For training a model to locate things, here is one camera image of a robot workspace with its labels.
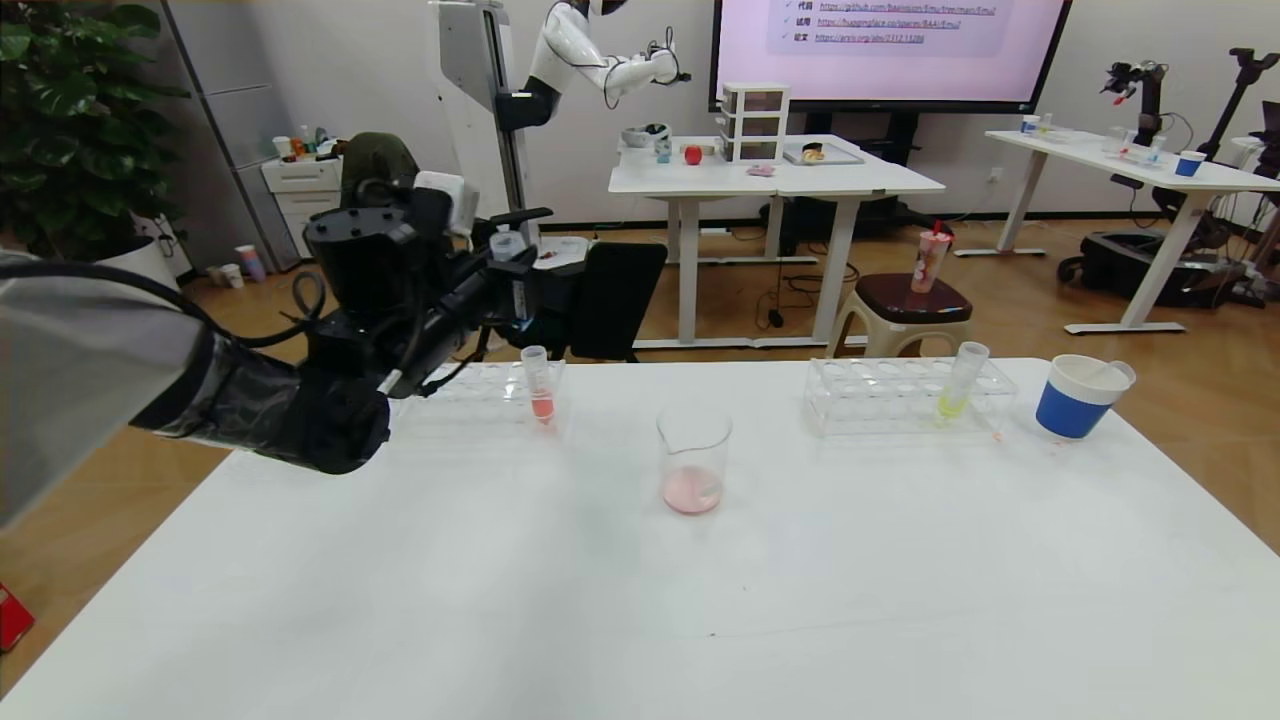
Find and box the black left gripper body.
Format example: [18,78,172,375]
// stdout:
[435,244,546,338]

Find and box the blue pigment test tube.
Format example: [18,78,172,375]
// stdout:
[490,230,531,329]

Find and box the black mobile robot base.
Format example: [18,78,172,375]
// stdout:
[1058,232,1246,311]

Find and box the clear acrylic tube rack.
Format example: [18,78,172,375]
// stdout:
[805,355,1019,438]
[400,360,569,443]

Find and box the clear glass beaker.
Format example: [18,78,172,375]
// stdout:
[657,405,734,516]

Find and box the yellow pigment test tube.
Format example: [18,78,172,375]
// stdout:
[937,342,991,421]

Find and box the small clear tube rack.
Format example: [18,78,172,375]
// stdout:
[1100,128,1169,167]

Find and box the black office chair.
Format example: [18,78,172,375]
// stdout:
[470,205,669,363]

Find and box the white standing desk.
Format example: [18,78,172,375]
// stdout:
[775,138,946,351]
[608,135,801,351]

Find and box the olive green jacket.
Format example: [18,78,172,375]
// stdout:
[340,131,423,191]

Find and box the white humanoid robot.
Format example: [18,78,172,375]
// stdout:
[495,0,693,131]
[428,0,593,319]

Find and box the white drawer cabinet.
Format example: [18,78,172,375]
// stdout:
[262,155,351,259]

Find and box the white drawer organizer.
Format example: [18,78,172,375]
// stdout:
[720,83,791,164]

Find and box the grey tray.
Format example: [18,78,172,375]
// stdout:
[783,142,865,167]

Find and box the grey tall cabinet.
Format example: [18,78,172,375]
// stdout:
[160,0,301,271]

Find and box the brown top stool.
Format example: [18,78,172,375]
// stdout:
[828,275,976,359]

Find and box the white plant pot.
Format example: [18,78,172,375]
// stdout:
[95,235,191,296]

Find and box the drink cup with straw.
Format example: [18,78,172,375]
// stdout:
[910,222,953,295]

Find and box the green potted plant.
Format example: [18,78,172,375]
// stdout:
[0,0,191,263]

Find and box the blue white paper cup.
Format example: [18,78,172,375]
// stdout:
[1035,354,1131,441]

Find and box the long white desk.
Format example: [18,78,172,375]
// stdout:
[985,130,1280,336]

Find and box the red cardboard box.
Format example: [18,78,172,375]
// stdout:
[0,583,34,651]

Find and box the black tripod stand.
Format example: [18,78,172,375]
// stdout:
[1200,48,1280,166]

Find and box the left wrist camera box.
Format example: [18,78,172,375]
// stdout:
[415,172,471,238]

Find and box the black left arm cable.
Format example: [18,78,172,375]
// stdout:
[0,260,327,349]

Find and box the large wall screen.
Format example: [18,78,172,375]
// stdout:
[708,0,1073,115]

